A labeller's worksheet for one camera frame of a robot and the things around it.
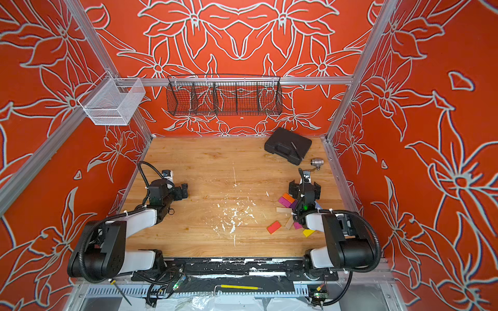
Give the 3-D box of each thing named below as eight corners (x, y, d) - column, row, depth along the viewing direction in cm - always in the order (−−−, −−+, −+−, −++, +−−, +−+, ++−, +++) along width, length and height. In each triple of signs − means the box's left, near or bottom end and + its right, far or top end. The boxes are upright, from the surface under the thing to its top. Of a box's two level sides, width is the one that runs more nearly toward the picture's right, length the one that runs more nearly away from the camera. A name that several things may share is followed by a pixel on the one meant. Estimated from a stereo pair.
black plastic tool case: (263, 150, 115) (264, 143, 110) (279, 130, 126) (281, 122, 121) (298, 166, 107) (301, 159, 102) (312, 143, 118) (315, 136, 113)
